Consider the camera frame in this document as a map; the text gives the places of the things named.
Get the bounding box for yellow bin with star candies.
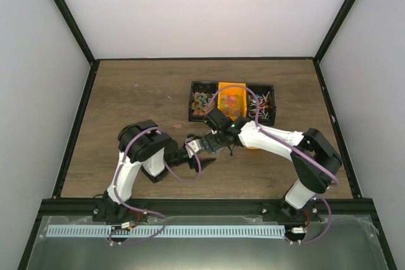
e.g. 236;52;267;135
218;82;247;120

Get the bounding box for black bin with lollipops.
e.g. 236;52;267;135
246;83;277;126

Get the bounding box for black bin with popsicle candies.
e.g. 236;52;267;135
188;81;218;122

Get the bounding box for clear plastic cup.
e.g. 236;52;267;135
211;142;225;154

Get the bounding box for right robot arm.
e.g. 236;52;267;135
201;108;343;221

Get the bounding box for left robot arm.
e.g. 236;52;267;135
100;120;215;222

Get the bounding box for light blue slotted rail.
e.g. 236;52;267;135
46;224;285;239

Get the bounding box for black frame base bar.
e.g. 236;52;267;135
37;198;378;223

